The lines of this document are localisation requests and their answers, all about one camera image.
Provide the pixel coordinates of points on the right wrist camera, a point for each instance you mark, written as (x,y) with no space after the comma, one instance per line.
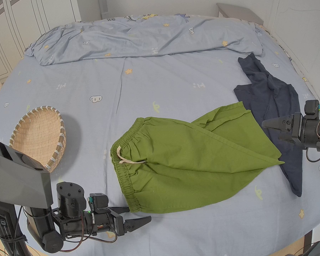
(312,108)

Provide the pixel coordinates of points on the dark blue garment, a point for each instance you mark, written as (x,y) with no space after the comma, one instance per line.
(256,97)

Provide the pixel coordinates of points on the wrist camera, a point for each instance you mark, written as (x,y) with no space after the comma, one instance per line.
(312,108)
(100,201)

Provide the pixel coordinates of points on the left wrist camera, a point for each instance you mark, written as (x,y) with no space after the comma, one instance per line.
(100,201)

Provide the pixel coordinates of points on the round woven basket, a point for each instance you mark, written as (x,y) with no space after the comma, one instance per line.
(37,135)

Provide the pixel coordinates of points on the green shorts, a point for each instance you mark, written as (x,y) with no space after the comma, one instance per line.
(189,156)

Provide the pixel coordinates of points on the pale blue quilt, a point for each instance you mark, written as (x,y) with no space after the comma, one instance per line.
(122,41)

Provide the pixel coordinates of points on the white wardrobe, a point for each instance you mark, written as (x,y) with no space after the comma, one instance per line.
(16,23)

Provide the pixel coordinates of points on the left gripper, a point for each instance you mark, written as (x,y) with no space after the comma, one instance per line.
(104,221)

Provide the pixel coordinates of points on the grey bedside table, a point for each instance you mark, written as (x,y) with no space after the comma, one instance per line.
(240,11)

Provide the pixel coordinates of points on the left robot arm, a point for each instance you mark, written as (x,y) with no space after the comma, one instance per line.
(16,175)

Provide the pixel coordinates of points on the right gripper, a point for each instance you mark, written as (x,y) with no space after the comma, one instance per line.
(310,133)

